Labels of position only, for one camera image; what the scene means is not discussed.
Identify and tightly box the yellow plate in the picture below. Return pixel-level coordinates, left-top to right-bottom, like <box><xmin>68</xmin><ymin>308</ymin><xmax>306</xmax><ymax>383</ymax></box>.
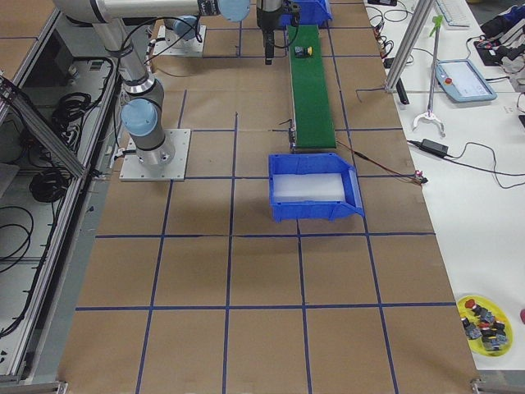
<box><xmin>456</xmin><ymin>295</ymin><xmax>513</xmax><ymax>357</ymax></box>

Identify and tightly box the white foam pad right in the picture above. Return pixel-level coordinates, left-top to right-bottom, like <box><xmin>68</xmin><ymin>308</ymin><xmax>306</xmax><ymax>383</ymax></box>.
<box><xmin>271</xmin><ymin>173</ymin><xmax>345</xmax><ymax>203</ymax></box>

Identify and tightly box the black power adapter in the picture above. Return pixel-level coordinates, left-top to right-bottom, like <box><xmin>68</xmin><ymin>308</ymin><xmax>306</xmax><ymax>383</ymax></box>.
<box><xmin>421</xmin><ymin>139</ymin><xmax>449</xmax><ymax>158</ymax></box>

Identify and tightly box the white keyboard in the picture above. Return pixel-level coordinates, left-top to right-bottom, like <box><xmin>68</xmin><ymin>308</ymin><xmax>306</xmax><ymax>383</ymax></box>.
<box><xmin>435</xmin><ymin>0</ymin><xmax>470</xmax><ymax>30</ymax></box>

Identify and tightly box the aluminium frame post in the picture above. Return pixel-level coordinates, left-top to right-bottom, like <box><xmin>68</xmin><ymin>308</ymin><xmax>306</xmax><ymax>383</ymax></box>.
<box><xmin>385</xmin><ymin>0</ymin><xmax>434</xmax><ymax>92</ymax></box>

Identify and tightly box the right blue plastic bin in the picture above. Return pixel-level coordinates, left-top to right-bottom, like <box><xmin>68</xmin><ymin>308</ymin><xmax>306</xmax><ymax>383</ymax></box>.
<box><xmin>268</xmin><ymin>153</ymin><xmax>364</xmax><ymax>222</ymax></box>

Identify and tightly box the green conveyor belt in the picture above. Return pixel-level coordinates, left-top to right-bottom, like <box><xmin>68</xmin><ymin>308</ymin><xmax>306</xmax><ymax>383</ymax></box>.
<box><xmin>287</xmin><ymin>25</ymin><xmax>336</xmax><ymax>149</ymax></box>

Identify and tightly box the blue teach pendant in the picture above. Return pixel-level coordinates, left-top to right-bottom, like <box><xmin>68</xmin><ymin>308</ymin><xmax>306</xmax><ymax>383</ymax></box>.
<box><xmin>436</xmin><ymin>59</ymin><xmax>497</xmax><ymax>103</ymax></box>

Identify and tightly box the blue plastic bin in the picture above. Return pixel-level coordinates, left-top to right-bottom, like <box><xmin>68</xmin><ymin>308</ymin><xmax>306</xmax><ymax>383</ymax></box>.
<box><xmin>279</xmin><ymin>0</ymin><xmax>332</xmax><ymax>28</ymax></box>
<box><xmin>268</xmin><ymin>153</ymin><xmax>364</xmax><ymax>222</ymax></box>

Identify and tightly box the yellow mushroom push button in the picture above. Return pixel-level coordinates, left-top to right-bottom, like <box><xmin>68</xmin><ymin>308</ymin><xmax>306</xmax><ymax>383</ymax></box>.
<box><xmin>294</xmin><ymin>46</ymin><xmax>313</xmax><ymax>58</ymax></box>

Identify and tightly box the grabber reacher tool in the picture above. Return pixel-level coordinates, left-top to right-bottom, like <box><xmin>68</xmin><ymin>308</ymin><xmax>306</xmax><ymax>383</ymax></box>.
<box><xmin>413</xmin><ymin>15</ymin><xmax>445</xmax><ymax>138</ymax></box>

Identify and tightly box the black handheld device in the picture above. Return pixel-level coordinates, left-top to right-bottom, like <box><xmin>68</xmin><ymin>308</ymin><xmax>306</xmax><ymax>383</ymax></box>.
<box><xmin>395</xmin><ymin>78</ymin><xmax>410</xmax><ymax>105</ymax></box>

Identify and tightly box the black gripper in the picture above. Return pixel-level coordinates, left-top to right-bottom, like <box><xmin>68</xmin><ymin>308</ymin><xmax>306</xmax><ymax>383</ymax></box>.
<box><xmin>257</xmin><ymin>0</ymin><xmax>281</xmax><ymax>65</ymax></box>

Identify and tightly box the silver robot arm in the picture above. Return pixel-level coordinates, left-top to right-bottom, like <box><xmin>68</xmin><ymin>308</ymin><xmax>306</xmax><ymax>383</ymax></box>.
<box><xmin>54</xmin><ymin>1</ymin><xmax>251</xmax><ymax>166</ymax></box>
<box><xmin>163</xmin><ymin>16</ymin><xmax>200</xmax><ymax>44</ymax></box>

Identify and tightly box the left blue plastic bin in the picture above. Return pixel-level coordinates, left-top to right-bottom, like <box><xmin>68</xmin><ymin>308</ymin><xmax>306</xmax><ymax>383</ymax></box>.
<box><xmin>279</xmin><ymin>0</ymin><xmax>332</xmax><ymax>28</ymax></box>

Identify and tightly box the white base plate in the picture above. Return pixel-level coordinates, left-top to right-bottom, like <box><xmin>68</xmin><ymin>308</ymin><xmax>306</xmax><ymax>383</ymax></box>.
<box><xmin>153</xmin><ymin>25</ymin><xmax>206</xmax><ymax>57</ymax></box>
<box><xmin>120</xmin><ymin>129</ymin><xmax>191</xmax><ymax>181</ymax></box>

